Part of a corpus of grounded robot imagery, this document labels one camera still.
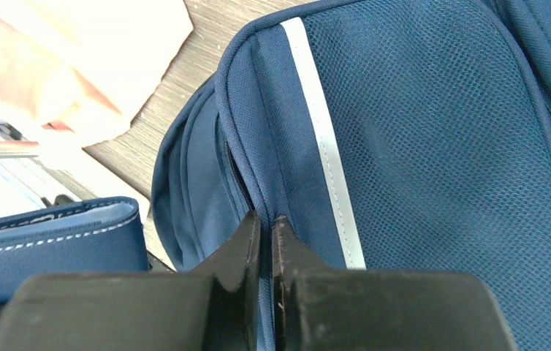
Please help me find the small navy blue booklet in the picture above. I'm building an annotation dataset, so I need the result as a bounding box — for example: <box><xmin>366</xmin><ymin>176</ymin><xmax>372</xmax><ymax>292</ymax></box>
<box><xmin>0</xmin><ymin>197</ymin><xmax>149</xmax><ymax>303</ymax></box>

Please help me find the navy blue student backpack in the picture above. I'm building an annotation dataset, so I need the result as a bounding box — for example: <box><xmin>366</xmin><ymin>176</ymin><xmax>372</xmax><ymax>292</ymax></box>
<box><xmin>151</xmin><ymin>1</ymin><xmax>551</xmax><ymax>350</ymax></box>

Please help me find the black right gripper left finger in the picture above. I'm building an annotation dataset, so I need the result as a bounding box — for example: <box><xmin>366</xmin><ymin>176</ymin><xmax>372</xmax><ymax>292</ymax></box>
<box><xmin>0</xmin><ymin>213</ymin><xmax>261</xmax><ymax>350</ymax></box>

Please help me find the pink cloth garment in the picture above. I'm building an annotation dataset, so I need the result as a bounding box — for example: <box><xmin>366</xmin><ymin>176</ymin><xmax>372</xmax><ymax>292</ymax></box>
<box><xmin>0</xmin><ymin>1</ymin><xmax>193</xmax><ymax>146</ymax></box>

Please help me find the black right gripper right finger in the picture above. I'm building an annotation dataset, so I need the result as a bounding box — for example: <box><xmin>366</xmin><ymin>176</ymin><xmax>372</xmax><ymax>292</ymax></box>
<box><xmin>272</xmin><ymin>216</ymin><xmax>517</xmax><ymax>350</ymax></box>

